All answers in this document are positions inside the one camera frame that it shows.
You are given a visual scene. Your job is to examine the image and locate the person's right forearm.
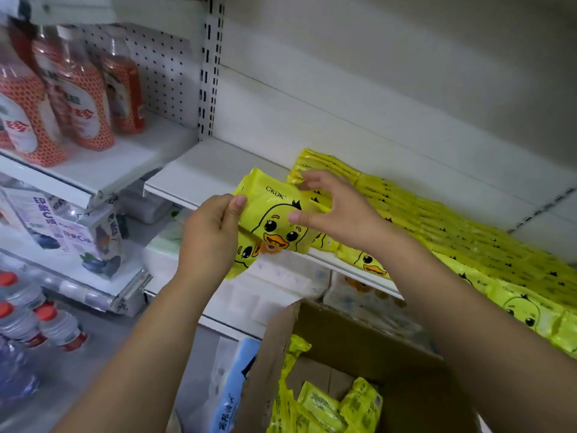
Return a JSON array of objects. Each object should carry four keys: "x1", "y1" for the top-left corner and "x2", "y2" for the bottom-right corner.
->
[{"x1": 365, "y1": 232, "x2": 577, "y2": 433}]

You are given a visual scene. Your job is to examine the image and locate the MIQI boxes with fruit print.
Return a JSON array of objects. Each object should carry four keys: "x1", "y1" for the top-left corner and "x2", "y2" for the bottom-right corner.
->
[{"x1": 0, "y1": 189, "x2": 123, "y2": 278}]

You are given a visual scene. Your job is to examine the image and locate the white pegboard shelf unit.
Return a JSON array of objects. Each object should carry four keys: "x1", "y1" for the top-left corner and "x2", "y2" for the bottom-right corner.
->
[{"x1": 0, "y1": 0, "x2": 227, "y2": 316}]

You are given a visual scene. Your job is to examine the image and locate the person's right hand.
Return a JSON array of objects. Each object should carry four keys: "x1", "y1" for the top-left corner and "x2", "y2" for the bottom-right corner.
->
[{"x1": 288, "y1": 169, "x2": 398, "y2": 255}]

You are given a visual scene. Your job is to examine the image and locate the white blue plastic bag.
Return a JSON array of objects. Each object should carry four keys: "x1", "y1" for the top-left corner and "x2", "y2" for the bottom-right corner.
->
[{"x1": 185, "y1": 336, "x2": 263, "y2": 433}]

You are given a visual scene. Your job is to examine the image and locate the pack of red-capped bottles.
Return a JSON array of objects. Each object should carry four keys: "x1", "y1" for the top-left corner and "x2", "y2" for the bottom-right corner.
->
[{"x1": 0, "y1": 270, "x2": 90, "y2": 402}]

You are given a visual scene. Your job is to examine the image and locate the person's left forearm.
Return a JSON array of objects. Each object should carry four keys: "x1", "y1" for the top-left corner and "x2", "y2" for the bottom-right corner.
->
[{"x1": 54, "y1": 279, "x2": 227, "y2": 433}]

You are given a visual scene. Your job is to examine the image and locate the green white tissue pack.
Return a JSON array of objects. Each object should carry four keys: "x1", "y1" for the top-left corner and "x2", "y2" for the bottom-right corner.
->
[{"x1": 144, "y1": 207, "x2": 195, "y2": 267}]

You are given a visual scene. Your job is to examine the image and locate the white duck tissue pack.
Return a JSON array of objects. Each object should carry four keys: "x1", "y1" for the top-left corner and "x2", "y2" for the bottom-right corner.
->
[
  {"x1": 221, "y1": 252, "x2": 333, "y2": 330},
  {"x1": 323, "y1": 270, "x2": 434, "y2": 350}
]

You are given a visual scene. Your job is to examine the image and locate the person's left hand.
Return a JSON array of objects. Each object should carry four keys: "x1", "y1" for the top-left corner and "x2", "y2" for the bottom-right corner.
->
[{"x1": 177, "y1": 194, "x2": 249, "y2": 289}]

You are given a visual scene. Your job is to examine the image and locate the brown cardboard box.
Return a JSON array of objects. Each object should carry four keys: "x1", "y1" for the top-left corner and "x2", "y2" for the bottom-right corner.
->
[{"x1": 233, "y1": 300, "x2": 479, "y2": 433}]

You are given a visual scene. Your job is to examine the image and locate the white metal shelf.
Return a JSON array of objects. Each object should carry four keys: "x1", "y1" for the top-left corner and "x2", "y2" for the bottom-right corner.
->
[{"x1": 142, "y1": 0, "x2": 577, "y2": 420}]

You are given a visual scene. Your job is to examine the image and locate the yellow duck packet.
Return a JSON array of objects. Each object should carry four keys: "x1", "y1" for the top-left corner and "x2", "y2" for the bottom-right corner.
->
[
  {"x1": 225, "y1": 225, "x2": 264, "y2": 280},
  {"x1": 233, "y1": 168, "x2": 333, "y2": 256}
]

